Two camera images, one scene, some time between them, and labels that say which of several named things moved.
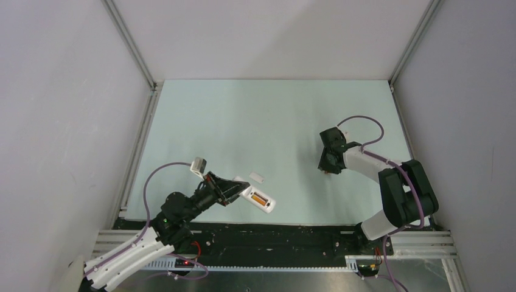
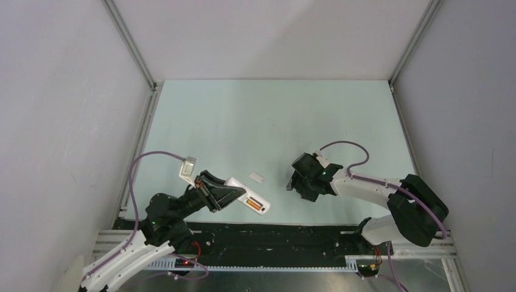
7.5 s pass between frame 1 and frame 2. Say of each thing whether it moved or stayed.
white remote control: moved
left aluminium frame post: stayed
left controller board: stayed
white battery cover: stayed
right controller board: stayed
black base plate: stayed
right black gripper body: moved
